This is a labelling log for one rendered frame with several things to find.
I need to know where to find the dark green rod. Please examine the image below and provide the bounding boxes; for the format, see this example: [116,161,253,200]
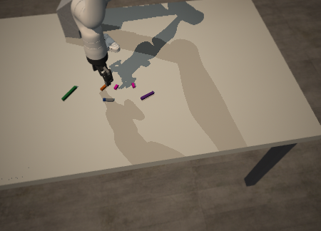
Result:
[62,86,77,101]

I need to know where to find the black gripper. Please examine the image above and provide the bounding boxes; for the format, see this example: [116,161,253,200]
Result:
[86,52,113,86]

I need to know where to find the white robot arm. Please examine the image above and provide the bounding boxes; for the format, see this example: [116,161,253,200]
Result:
[71,0,120,60]

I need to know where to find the purple rod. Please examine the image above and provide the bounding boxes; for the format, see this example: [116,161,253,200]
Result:
[141,91,154,100]

